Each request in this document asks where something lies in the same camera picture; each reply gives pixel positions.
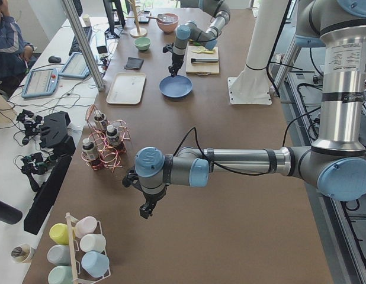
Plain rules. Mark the green bowl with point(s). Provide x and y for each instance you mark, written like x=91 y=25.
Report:
x=142 y=43

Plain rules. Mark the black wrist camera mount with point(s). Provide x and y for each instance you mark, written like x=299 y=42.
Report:
x=168 y=48

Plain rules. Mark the yellow cup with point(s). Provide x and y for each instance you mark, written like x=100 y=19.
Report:
x=59 y=234

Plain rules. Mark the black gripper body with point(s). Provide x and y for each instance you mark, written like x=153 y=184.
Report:
x=176 y=60
x=153 y=197

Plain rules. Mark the blue plate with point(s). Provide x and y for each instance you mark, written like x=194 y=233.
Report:
x=175 y=87

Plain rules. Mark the blue teach pendant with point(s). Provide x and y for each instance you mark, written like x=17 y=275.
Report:
x=75 y=67
x=40 y=82

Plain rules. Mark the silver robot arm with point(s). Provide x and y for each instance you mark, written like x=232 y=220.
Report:
x=334 y=162
x=218 y=10

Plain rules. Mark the black computer mouse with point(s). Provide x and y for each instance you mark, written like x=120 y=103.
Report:
x=54 y=59

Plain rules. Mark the cream rabbit tray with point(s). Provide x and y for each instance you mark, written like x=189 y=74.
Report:
x=126 y=89

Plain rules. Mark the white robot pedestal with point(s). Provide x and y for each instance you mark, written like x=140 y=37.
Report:
x=251 y=86

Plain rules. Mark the steel muddler black tip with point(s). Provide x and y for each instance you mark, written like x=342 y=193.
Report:
x=203 y=60

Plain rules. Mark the paper cup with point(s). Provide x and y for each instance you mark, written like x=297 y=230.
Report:
x=22 y=254

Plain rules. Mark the white cup rack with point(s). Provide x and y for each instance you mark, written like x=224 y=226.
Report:
x=74 y=247

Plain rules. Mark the yellow plastic knife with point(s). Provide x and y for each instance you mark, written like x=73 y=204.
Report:
x=203 y=51

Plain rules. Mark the aluminium frame post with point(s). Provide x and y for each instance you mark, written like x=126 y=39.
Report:
x=78 y=31

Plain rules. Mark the grey folded cloth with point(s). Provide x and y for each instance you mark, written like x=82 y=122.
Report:
x=134 y=63

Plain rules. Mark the black thermos bottle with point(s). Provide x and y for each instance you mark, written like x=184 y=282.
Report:
x=9 y=214

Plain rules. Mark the seated person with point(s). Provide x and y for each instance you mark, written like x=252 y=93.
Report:
x=16 y=55

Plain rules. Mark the light blue cup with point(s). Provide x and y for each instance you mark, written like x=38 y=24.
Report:
x=95 y=263

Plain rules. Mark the wooden cutting board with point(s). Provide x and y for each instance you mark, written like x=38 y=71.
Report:
x=202 y=68

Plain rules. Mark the grey cup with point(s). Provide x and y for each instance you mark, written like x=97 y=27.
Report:
x=59 y=255

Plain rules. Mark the dark drink bottle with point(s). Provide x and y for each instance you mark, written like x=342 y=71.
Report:
x=100 y=119
x=90 y=153
x=113 y=136

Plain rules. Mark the copper wire bottle rack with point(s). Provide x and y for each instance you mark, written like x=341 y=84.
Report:
x=110 y=156

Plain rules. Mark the pink cup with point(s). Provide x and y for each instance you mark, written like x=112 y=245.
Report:
x=86 y=225

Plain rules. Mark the pink bowl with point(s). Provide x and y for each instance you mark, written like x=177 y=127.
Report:
x=169 y=27

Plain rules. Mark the wooden cup tree stand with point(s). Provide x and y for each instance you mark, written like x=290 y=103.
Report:
x=138 y=31

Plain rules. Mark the metal ice scoop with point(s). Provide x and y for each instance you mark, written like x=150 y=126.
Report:
x=164 y=18

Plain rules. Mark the white cup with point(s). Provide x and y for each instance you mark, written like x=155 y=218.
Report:
x=93 y=242

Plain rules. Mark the mint green cup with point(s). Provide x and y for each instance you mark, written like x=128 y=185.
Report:
x=60 y=275

